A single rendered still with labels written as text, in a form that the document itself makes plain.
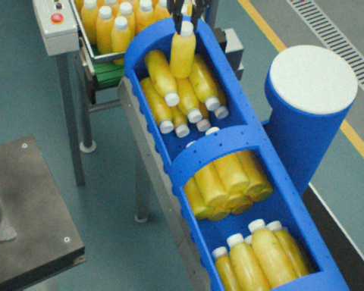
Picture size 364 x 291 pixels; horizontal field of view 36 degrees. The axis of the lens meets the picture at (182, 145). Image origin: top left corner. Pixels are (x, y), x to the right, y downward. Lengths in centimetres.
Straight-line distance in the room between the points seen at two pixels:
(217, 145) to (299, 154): 60
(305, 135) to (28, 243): 92
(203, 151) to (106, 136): 152
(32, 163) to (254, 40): 210
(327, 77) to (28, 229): 102
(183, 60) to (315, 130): 51
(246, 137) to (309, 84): 47
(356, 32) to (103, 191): 183
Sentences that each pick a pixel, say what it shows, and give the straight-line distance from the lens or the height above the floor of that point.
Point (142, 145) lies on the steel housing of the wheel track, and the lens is 178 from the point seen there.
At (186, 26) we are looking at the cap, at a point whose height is 129.
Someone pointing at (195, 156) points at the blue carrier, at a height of 120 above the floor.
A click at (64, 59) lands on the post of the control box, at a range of 198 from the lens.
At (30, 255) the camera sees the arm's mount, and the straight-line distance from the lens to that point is 138.
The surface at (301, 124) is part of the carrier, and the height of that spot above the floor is 97.
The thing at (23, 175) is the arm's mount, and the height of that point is 110.
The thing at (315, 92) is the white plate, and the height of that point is 104.
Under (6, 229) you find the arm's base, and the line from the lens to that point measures 139.
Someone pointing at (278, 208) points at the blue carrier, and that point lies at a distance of 154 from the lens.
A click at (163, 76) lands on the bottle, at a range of 161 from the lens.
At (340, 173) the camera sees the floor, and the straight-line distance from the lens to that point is 292.
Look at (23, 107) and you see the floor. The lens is 299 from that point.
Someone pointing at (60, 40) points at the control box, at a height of 106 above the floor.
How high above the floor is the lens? 236
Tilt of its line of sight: 57 degrees down
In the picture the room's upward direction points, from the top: 8 degrees clockwise
